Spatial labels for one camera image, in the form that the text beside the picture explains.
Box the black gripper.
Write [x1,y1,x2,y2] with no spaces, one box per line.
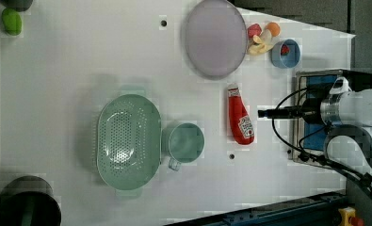
[258,98,323,124]

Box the orange plush fruit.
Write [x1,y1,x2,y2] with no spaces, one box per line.
[266,22,281,37]

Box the green measuring cup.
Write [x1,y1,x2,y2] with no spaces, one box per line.
[161,121,204,171]

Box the yellow plush banana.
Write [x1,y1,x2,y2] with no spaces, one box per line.
[248,29,274,56]

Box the red plush ketchup bottle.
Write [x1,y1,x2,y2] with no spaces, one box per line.
[227,84,254,145]

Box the black cylindrical holder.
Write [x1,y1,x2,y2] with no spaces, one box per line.
[0,175,61,226]

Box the red white plush fruit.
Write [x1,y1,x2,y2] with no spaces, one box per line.
[248,24,262,39]

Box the black cylinder cup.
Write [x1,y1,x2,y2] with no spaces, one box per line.
[1,0,34,11]

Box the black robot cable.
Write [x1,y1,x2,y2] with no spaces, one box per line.
[270,87,372,215]

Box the grey round plate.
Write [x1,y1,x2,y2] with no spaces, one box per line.
[185,0,249,76]

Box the green perforated strainer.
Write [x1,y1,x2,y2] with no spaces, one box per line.
[96,86,161,199]

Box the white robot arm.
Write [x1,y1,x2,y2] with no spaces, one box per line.
[258,76,372,188]

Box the blue bowl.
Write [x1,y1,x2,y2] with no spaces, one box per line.
[271,40,301,69]

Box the green plush vegetable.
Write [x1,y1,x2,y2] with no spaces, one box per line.
[1,8,23,36]

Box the red strawberry toy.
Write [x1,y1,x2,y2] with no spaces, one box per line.
[281,45,290,56]

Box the blue black equipment frame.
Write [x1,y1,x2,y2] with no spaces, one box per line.
[166,192,367,226]

